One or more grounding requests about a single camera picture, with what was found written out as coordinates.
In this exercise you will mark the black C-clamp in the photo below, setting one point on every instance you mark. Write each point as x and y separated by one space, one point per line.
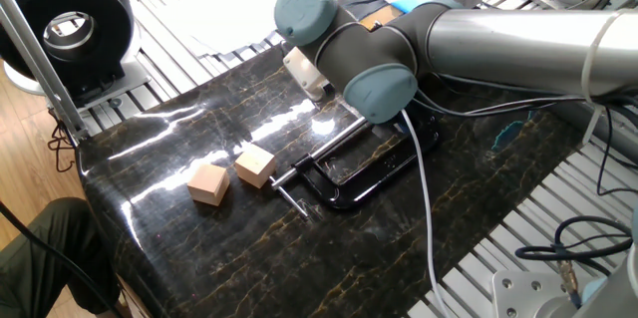
344 201

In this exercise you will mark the aluminium frame post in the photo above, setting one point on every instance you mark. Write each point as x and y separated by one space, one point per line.
40 64

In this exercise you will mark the white paper sheets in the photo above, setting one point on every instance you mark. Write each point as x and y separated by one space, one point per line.
224 9

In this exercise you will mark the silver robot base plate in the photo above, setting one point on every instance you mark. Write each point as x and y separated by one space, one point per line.
523 293

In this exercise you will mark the black plastic wrapped package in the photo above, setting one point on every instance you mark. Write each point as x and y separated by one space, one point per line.
369 6

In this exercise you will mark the wooden cube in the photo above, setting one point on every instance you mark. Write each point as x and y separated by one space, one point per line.
255 166
209 186

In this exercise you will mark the dark trousered person leg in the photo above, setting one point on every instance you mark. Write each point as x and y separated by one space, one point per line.
30 268

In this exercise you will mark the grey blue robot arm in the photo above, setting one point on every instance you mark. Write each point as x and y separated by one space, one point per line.
448 49

